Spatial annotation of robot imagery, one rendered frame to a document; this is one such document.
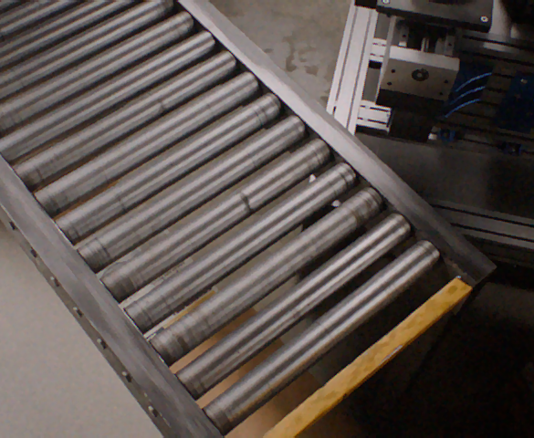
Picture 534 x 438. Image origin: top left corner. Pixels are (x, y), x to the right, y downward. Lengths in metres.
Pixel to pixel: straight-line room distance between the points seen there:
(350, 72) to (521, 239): 0.67
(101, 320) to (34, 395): 0.86
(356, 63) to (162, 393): 1.39
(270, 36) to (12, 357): 1.33
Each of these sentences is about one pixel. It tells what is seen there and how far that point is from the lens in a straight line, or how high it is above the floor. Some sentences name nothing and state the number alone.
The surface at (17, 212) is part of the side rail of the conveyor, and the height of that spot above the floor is 0.80.
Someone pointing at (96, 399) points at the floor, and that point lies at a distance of 1.94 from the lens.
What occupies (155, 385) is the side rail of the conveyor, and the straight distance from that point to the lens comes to 1.08.
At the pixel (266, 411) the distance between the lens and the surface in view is 1.91.
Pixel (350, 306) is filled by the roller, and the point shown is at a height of 0.80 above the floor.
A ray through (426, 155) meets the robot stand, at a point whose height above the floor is 0.21.
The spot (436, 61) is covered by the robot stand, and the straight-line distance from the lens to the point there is 1.51.
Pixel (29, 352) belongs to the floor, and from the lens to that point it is 2.02.
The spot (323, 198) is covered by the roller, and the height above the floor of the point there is 0.79.
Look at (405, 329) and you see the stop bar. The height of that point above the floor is 0.82.
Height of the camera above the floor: 1.82
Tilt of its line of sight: 58 degrees down
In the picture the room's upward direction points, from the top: 5 degrees clockwise
